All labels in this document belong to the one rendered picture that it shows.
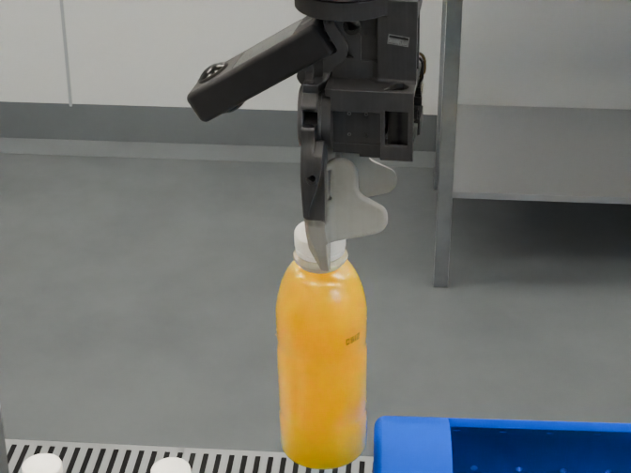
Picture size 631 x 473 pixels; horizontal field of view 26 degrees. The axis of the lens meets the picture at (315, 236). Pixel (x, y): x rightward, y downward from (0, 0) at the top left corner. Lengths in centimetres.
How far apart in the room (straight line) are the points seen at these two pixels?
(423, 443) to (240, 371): 233
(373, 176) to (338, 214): 6
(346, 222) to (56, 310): 284
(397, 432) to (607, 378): 236
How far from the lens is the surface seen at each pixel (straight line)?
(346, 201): 98
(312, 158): 95
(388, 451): 115
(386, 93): 93
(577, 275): 396
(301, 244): 102
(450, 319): 370
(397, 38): 93
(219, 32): 451
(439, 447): 116
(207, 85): 97
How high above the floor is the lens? 193
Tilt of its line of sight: 28 degrees down
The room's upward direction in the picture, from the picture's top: straight up
